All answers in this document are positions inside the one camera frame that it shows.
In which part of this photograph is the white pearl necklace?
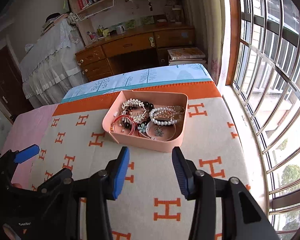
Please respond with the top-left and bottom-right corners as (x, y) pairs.
(148, 106), (184, 126)

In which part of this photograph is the silver rhinestone leaf hair comb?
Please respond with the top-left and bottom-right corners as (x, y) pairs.
(121, 99), (149, 124)

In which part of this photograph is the gold round brooch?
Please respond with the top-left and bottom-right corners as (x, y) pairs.
(173, 106), (183, 112)

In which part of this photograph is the blue flower earring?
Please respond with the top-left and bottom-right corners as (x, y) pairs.
(138, 122), (147, 134)

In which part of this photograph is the pink plastic jewelry tray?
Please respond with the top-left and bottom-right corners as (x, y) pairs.
(102, 90), (188, 152)

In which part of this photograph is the pink bedsheet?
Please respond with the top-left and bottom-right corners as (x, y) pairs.
(1, 104), (58, 189)

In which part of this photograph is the orange grey H blanket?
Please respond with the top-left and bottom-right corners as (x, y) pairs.
(27, 81), (251, 239)

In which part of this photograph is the white lace cloth cover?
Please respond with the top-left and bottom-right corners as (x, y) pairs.
(19, 18), (87, 108)

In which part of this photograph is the blue white tree bedsheet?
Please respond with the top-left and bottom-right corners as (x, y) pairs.
(61, 63), (212, 103)

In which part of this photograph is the stack of books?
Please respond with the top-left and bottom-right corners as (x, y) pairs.
(168, 47), (206, 66)

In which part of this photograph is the wooden desk with drawers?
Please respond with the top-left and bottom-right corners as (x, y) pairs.
(75, 24), (196, 82)

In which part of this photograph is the metal window grille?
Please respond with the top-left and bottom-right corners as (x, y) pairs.
(230, 0), (300, 239)

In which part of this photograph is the white mug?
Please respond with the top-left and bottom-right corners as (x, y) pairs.
(116, 25), (126, 35)

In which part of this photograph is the wooden bookshelf with books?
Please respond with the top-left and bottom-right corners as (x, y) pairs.
(68, 0), (182, 46)

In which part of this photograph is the beige curtain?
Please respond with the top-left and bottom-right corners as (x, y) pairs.
(184, 0), (231, 87)

